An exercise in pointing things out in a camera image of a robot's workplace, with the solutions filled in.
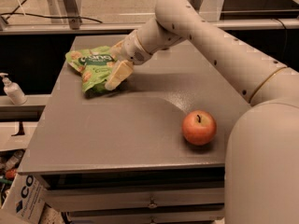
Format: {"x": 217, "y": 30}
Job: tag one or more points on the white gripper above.
{"x": 131, "y": 50}

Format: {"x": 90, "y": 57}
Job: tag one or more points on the green rice chip bag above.
{"x": 94, "y": 65}

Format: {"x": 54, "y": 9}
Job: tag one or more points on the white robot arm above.
{"x": 262, "y": 154}

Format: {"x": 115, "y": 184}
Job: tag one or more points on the red apple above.
{"x": 199, "y": 127}

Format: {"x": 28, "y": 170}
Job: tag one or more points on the grey drawer cabinet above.
{"x": 121, "y": 158}

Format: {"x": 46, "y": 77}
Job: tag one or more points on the white pump dispenser bottle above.
{"x": 13, "y": 90}

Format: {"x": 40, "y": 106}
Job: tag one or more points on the white cardboard box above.
{"x": 24, "y": 204}

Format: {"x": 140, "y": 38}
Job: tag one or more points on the grey metal railing frame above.
{"x": 86, "y": 16}

